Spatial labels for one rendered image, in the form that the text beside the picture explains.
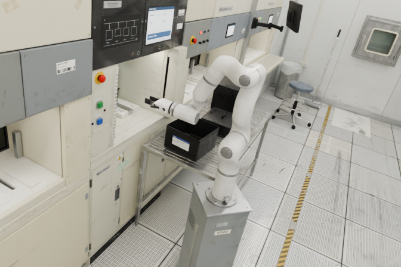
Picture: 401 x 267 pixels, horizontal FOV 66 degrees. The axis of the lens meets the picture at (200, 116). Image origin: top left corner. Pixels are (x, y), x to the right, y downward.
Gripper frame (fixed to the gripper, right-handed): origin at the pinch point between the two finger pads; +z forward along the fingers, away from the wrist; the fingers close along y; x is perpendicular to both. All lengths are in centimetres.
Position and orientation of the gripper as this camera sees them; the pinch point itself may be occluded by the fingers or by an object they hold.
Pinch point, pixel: (150, 100)
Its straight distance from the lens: 185.0
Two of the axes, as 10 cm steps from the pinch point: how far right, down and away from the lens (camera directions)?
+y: 4.4, -3.3, 8.3
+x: 1.6, -8.8, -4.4
